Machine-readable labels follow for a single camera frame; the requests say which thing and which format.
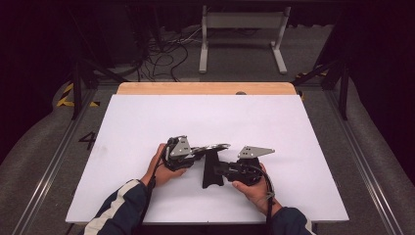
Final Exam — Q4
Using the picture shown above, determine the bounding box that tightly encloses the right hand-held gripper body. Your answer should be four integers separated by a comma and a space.
224, 145, 276, 187

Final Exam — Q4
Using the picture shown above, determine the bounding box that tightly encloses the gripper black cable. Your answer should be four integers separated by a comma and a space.
251, 164, 277, 227
138, 146, 171, 235

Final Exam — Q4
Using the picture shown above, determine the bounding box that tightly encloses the white metal desk frame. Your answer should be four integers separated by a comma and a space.
199, 4, 292, 75

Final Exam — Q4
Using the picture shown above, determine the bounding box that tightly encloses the wooden table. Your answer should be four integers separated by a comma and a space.
116, 81, 298, 96

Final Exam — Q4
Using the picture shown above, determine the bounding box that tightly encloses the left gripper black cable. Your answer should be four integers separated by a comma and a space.
138, 146, 171, 235

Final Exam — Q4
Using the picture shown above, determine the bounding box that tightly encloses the yellow black floor tape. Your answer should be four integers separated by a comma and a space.
57, 82, 101, 108

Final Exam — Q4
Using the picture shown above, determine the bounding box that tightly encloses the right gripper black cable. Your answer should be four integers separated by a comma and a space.
251, 164, 277, 227

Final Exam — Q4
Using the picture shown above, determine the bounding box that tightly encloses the aluminium floor rail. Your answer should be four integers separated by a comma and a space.
13, 87, 99, 235
326, 89, 405, 235

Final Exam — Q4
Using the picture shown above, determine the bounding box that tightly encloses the white board table cover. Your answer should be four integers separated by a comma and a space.
65, 94, 350, 225

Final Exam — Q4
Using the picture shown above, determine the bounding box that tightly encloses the black metal stand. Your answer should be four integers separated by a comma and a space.
69, 58, 128, 120
292, 58, 350, 121

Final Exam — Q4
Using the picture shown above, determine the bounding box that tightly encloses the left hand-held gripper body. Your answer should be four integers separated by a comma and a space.
164, 135, 197, 172

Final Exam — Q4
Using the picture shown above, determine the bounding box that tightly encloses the person's right hand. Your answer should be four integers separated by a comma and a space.
232, 164, 283, 217

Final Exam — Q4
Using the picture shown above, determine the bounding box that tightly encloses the tangle of black floor cables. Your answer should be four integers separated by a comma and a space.
136, 27, 197, 82

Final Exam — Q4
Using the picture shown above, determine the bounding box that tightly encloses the person's left hand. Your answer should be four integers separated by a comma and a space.
140, 144, 187, 188

